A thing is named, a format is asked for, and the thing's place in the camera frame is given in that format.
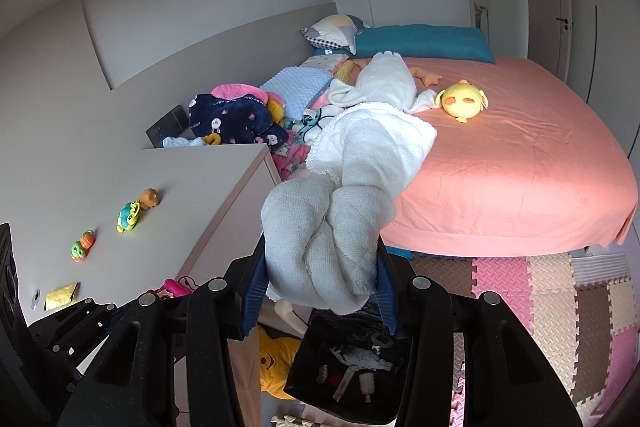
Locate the yellow face plush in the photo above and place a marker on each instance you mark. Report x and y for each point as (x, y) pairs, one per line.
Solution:
(275, 362)

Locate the yellow green rattle toy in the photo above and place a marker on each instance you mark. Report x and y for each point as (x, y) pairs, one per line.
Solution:
(128, 217)

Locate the white and blue cloth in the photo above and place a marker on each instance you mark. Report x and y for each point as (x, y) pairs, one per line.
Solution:
(180, 142)

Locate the yellow plush toy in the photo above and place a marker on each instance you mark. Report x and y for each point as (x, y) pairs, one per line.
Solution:
(275, 109)

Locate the bed with pink sheet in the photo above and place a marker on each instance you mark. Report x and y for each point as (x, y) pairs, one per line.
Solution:
(525, 167)

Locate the pink patterned blanket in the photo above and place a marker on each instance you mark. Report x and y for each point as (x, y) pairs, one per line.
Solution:
(295, 154)

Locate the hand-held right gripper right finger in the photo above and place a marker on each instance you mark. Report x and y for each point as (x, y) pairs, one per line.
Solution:
(387, 307)

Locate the orange brown toy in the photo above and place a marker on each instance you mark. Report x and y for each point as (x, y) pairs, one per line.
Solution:
(150, 198)

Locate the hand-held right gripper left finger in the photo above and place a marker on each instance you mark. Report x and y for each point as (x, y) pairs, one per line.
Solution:
(251, 302)

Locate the checked patchwork pillow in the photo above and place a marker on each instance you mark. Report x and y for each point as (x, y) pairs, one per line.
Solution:
(332, 32)

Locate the white goose plush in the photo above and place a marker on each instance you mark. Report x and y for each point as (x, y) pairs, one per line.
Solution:
(385, 77)

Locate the black box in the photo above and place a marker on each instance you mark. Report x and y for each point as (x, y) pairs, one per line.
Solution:
(167, 127)

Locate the small yellow toy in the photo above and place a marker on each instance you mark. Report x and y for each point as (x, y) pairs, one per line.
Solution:
(213, 139)

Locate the navy printed blanket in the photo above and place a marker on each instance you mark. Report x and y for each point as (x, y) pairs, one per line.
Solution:
(235, 117)

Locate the light blue blanket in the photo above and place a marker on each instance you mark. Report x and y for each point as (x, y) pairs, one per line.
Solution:
(300, 89)

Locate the yellow cloth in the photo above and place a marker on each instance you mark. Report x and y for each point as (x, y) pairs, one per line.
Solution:
(62, 296)

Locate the teal pillow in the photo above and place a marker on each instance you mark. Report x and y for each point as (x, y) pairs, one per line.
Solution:
(425, 41)

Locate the green and orange toy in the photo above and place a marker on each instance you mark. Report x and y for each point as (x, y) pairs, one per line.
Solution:
(79, 249)

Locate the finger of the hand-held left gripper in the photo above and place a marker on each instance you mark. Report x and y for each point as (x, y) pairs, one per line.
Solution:
(95, 319)
(65, 314)

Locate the yellow chick plush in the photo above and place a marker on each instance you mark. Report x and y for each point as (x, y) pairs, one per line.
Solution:
(462, 99)

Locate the white towel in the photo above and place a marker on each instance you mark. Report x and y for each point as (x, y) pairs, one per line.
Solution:
(350, 157)

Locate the bin with black bag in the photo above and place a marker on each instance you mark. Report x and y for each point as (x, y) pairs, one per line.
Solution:
(310, 387)

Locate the pink plastic device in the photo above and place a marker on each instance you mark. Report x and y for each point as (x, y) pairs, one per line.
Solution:
(170, 291)

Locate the pink cloth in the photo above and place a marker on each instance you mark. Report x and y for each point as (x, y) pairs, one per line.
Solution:
(235, 89)

